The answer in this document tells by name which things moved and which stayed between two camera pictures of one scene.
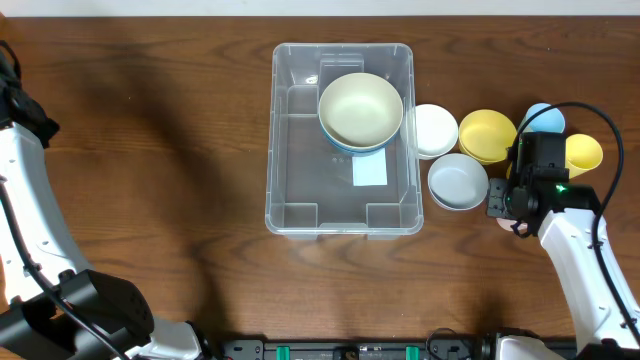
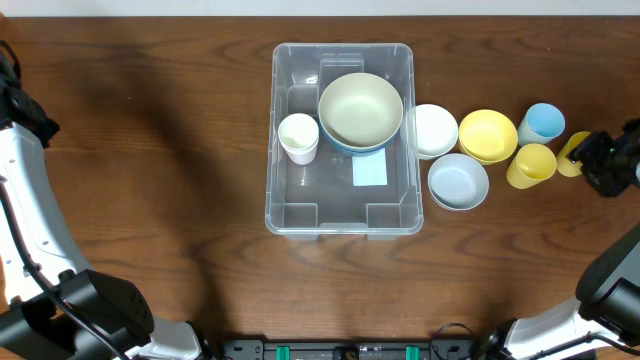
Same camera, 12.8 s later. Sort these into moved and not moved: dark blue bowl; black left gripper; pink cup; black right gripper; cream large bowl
Moved: pink cup; black right gripper
Not moved: cream large bowl; black left gripper; dark blue bowl
